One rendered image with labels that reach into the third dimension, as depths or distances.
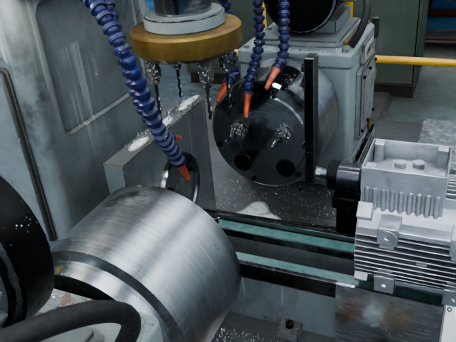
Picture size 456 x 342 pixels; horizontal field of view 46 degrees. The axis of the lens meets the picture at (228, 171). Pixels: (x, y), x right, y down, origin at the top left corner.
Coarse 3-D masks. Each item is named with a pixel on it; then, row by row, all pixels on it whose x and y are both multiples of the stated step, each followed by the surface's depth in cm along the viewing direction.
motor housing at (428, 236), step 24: (408, 216) 80; (360, 240) 81; (408, 240) 78; (432, 240) 76; (360, 264) 83; (384, 264) 81; (408, 264) 79; (432, 264) 77; (408, 288) 87; (432, 288) 80
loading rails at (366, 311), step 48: (240, 240) 108; (288, 240) 103; (336, 240) 101; (240, 288) 99; (288, 288) 94; (336, 288) 89; (288, 336) 95; (336, 336) 94; (384, 336) 90; (432, 336) 86
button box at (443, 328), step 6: (444, 306) 63; (450, 306) 62; (444, 312) 62; (450, 312) 62; (444, 318) 62; (450, 318) 62; (444, 324) 61; (450, 324) 61; (444, 330) 61; (450, 330) 61; (444, 336) 61; (450, 336) 61
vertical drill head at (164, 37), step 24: (168, 0) 80; (192, 0) 80; (144, 24) 84; (168, 24) 80; (192, 24) 80; (216, 24) 82; (240, 24) 84; (144, 48) 81; (168, 48) 79; (192, 48) 79; (216, 48) 80
